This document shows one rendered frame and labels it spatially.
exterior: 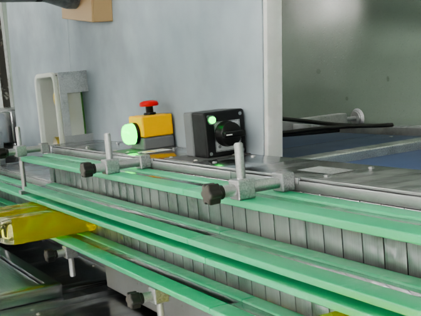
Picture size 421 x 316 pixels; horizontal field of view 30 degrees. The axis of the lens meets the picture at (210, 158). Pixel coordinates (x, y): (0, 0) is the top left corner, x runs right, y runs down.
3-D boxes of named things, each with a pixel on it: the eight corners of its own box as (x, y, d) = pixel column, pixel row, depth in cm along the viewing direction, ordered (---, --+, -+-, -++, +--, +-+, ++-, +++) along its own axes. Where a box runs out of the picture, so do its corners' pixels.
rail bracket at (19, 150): (50, 189, 201) (1, 196, 195) (42, 123, 199) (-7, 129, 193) (54, 190, 198) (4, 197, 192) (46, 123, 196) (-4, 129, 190)
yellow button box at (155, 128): (162, 145, 170) (131, 149, 166) (159, 110, 169) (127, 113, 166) (176, 146, 164) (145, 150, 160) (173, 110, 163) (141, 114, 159)
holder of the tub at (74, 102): (76, 169, 223) (49, 173, 219) (65, 73, 220) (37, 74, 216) (97, 173, 208) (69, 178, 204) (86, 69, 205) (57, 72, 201)
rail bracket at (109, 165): (146, 167, 148) (78, 177, 142) (142, 128, 147) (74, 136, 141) (155, 168, 145) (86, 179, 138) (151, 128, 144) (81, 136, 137)
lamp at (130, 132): (133, 143, 165) (119, 145, 164) (130, 122, 165) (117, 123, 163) (141, 144, 161) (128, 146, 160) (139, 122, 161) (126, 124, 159)
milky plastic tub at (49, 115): (72, 151, 222) (42, 155, 218) (63, 72, 220) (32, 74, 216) (93, 154, 207) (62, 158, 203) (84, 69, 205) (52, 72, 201)
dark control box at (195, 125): (226, 150, 146) (186, 156, 142) (222, 108, 145) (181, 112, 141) (249, 152, 139) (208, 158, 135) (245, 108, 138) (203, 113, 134)
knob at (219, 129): (238, 144, 138) (248, 145, 135) (215, 147, 136) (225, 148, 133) (235, 119, 137) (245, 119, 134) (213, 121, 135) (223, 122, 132)
